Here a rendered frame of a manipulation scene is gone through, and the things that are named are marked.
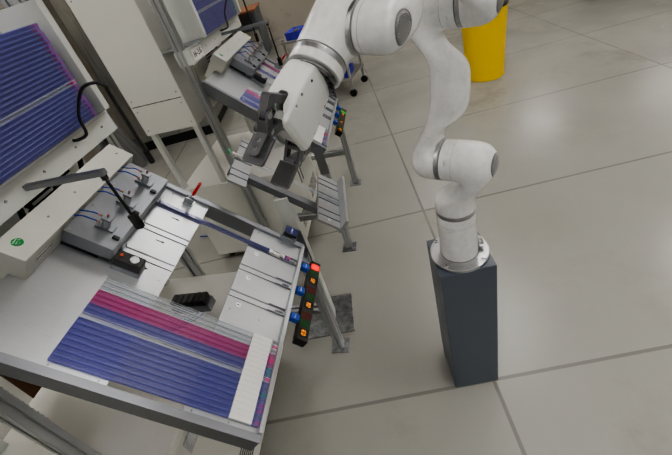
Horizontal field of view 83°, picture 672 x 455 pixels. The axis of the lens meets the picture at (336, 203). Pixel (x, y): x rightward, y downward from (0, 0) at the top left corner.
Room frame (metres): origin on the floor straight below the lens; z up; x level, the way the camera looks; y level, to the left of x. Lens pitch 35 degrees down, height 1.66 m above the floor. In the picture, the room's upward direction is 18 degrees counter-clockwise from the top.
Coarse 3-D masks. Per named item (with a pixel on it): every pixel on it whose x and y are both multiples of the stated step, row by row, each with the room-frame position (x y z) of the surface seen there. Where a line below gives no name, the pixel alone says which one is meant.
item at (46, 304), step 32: (160, 224) 1.07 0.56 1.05; (192, 224) 1.11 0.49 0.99; (64, 256) 0.88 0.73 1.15; (160, 256) 0.95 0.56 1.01; (0, 288) 0.76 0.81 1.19; (32, 288) 0.78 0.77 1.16; (64, 288) 0.79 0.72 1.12; (96, 288) 0.81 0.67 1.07; (160, 288) 0.85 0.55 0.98; (0, 320) 0.69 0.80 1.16; (32, 320) 0.70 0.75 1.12; (64, 320) 0.71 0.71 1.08; (32, 352) 0.63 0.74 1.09
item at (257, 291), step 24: (264, 240) 1.13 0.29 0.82; (240, 264) 1.00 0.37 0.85; (264, 264) 1.02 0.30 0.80; (288, 264) 1.05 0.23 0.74; (240, 288) 0.90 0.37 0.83; (264, 288) 0.92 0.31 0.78; (288, 288) 0.94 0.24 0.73; (240, 312) 0.82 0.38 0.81; (264, 312) 0.84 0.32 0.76; (264, 336) 0.76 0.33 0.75; (192, 408) 0.55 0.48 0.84
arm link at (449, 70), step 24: (432, 0) 0.92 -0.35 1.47; (432, 24) 0.92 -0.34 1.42; (432, 48) 0.91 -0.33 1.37; (432, 72) 0.91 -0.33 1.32; (456, 72) 0.87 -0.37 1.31; (432, 96) 0.91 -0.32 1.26; (456, 96) 0.86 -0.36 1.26; (432, 120) 0.89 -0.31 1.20; (456, 120) 0.88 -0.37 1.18; (432, 144) 0.89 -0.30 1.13; (432, 168) 0.87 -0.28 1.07
